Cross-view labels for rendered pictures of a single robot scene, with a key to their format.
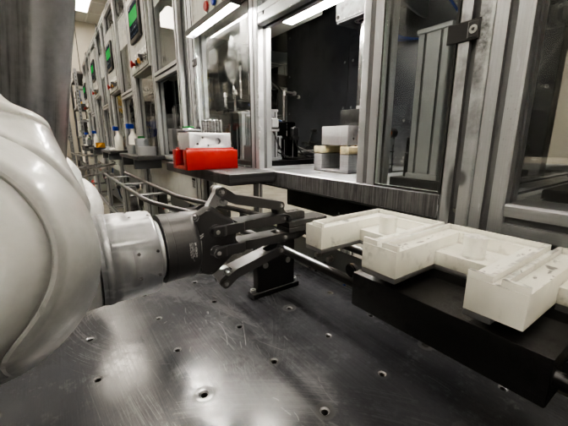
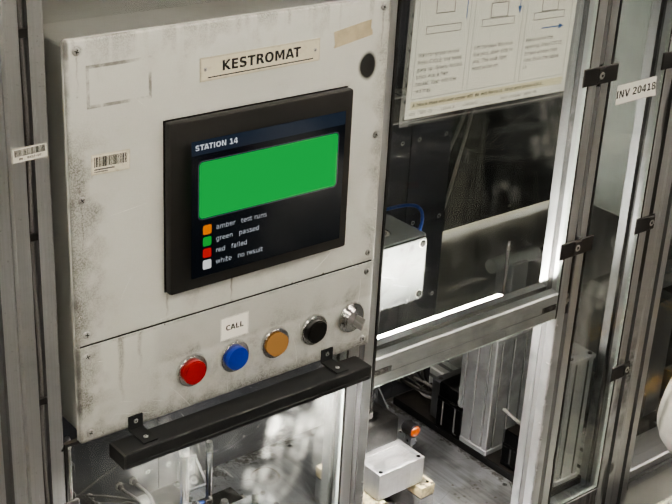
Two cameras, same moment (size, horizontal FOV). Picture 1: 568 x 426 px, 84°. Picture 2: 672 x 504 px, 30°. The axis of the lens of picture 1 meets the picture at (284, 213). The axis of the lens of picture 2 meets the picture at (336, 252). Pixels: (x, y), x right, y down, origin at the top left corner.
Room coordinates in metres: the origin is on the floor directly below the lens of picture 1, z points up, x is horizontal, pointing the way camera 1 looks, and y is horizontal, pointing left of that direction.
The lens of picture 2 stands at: (1.11, 1.53, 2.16)
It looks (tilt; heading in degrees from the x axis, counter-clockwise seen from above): 24 degrees down; 265
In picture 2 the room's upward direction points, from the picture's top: 3 degrees clockwise
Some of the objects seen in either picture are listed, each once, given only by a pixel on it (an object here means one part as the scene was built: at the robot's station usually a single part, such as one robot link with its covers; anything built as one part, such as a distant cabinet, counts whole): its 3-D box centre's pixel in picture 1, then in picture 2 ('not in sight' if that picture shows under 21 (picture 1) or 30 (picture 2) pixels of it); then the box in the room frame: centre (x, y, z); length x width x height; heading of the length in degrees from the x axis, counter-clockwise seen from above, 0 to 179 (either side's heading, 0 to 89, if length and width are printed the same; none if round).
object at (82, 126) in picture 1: (96, 139); not in sight; (5.63, 3.23, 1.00); 1.30 x 0.51 x 2.00; 35
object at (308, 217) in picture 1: (302, 219); not in sight; (0.45, -0.03, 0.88); 0.07 x 0.03 x 0.01; 126
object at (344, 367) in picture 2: (210, 17); (246, 400); (1.11, 0.23, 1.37); 0.36 x 0.04 x 0.04; 35
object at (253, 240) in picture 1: (248, 241); not in sight; (0.39, 0.05, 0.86); 0.11 x 0.04 x 0.01; 126
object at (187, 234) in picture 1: (197, 241); not in sight; (0.35, 0.10, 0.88); 0.09 x 0.07 x 0.08; 126
